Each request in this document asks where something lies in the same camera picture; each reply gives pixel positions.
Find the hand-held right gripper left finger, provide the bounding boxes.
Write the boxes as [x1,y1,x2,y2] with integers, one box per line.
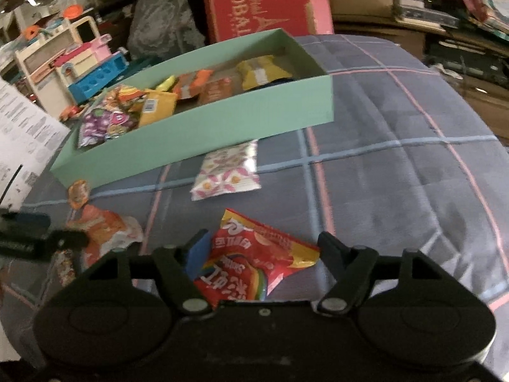
[89,228,213,316]

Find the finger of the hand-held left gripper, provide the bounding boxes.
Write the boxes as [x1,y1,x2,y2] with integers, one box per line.
[0,211,51,233]
[0,228,90,262]

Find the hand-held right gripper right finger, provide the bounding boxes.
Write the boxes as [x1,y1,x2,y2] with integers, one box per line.
[317,231,443,316]

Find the red rainbow candy bag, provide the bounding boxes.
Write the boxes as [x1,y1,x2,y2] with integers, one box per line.
[193,208,321,312]

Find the long orange snack packet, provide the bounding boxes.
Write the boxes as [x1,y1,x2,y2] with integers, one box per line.
[65,203,144,268]

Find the mint green cardboard box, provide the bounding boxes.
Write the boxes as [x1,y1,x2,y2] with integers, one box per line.
[50,27,334,188]

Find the gold snack packet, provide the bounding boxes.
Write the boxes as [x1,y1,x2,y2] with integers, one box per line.
[137,89,178,129]
[237,56,296,91]

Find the round orange jelly cup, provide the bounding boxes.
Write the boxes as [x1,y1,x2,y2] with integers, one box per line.
[66,179,93,210]

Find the plaid grey blanket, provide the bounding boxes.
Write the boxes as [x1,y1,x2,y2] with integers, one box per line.
[0,34,509,382]

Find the white instruction sheet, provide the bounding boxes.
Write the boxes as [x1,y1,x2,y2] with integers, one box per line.
[0,79,71,208]

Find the white floral snack packet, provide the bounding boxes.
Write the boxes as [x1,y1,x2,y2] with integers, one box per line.
[190,139,262,202]

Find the purple grape snack packet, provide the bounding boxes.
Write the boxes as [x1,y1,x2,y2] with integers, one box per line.
[77,103,141,149]

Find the blue toy block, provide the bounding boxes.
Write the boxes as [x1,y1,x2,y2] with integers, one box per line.
[67,53,130,105]

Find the small orange snack packet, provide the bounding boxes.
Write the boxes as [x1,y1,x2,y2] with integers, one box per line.
[198,79,234,107]
[174,69,214,101]

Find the red green snack packet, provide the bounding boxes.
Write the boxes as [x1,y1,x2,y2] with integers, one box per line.
[104,85,149,109]

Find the toy kitchen set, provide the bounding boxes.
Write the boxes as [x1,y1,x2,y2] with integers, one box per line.
[15,15,111,105]

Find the grey patterned cushion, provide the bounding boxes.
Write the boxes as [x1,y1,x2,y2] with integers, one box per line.
[126,0,206,63]

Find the large red box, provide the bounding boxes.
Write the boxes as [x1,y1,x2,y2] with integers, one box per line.
[199,0,334,44]

